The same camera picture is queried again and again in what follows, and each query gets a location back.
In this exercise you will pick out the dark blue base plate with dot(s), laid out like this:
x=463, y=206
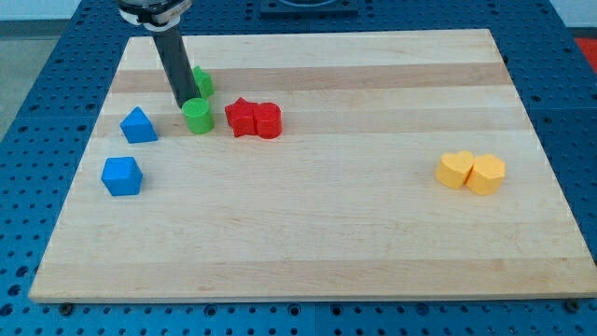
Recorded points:
x=279, y=8

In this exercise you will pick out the yellow heart block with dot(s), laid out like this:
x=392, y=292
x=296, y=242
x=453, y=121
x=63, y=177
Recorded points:
x=453, y=169

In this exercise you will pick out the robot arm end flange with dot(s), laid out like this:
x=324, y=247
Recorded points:
x=155, y=15

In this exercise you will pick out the green cylinder block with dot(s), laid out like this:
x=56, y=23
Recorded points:
x=198, y=115

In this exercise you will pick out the blue triangular block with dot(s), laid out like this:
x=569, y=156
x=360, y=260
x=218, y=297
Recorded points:
x=137, y=127

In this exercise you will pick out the wooden board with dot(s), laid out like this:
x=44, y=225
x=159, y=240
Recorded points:
x=343, y=205

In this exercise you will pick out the blue cube block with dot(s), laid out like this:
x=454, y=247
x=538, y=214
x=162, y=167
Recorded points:
x=122, y=176

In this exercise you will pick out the red cylinder block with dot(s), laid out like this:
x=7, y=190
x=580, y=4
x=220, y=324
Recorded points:
x=268, y=120

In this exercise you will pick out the red star block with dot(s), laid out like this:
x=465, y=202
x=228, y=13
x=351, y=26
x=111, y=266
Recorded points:
x=240, y=117

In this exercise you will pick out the yellow hexagon block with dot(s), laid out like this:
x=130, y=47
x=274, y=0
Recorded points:
x=487, y=174

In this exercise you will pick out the green star block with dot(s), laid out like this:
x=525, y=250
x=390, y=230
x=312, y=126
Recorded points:
x=203, y=82

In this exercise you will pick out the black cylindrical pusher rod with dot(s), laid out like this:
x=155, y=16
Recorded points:
x=174, y=59

